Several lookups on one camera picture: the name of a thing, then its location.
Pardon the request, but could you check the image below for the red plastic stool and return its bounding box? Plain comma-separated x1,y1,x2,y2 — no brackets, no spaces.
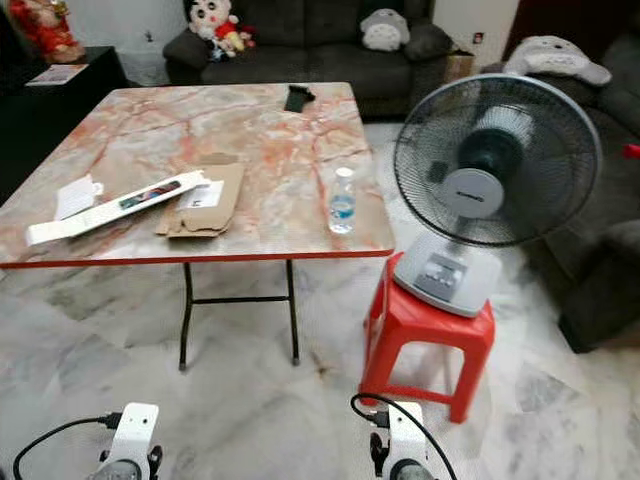
360,253,496,424

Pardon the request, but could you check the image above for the flat brown cardboard packaging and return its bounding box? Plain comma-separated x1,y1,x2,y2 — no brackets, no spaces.
155,155,246,238

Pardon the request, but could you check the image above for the clear plastic water bottle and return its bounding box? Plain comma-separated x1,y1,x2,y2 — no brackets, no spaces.
328,167,357,235

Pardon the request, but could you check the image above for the white paper with black logo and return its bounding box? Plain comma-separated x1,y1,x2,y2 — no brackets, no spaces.
178,180,226,211

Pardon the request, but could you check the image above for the small white folded paper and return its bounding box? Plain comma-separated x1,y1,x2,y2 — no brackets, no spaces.
55,175,103,221

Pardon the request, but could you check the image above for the black grille grey table fan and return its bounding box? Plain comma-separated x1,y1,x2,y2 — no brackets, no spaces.
393,72,604,318

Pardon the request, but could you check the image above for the black TV console cabinet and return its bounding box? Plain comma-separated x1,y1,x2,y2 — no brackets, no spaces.
0,45,126,201

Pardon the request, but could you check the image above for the black phone stand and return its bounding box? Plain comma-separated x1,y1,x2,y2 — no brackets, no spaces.
284,84,316,113

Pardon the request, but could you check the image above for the dark grey fabric sofa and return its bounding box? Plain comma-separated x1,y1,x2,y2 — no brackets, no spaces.
163,0,456,121

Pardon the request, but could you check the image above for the white lace covered side table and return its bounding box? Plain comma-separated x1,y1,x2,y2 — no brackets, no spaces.
120,50,169,86

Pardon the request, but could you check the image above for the brown cardboard box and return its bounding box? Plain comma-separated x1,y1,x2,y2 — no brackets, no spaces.
445,50,476,86

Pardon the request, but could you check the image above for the printed booklet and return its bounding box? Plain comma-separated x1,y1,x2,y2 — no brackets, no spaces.
25,64,89,87

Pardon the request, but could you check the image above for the dark grey sofa cushion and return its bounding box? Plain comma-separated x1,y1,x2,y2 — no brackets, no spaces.
406,20,454,61

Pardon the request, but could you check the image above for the large grey Totoro plush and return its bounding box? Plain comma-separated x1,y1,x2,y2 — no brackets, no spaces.
503,35,611,88

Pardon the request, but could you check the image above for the red festive doll decoration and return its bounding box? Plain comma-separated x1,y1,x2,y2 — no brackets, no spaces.
8,0,86,64

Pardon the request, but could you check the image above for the cartoon boy plush doll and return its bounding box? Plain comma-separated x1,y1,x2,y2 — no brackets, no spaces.
188,0,241,59

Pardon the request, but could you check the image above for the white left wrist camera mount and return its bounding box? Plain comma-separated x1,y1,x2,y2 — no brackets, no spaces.
117,402,161,463

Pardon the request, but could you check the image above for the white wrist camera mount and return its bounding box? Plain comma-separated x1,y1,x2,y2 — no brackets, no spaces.
385,402,429,466
117,402,161,463

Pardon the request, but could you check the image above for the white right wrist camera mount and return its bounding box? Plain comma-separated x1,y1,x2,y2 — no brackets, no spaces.
385,402,429,466

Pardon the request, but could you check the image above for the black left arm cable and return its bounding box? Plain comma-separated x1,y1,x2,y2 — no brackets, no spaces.
13,412,126,480

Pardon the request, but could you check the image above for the black metal table frame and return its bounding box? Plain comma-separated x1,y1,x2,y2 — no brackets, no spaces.
178,260,301,371

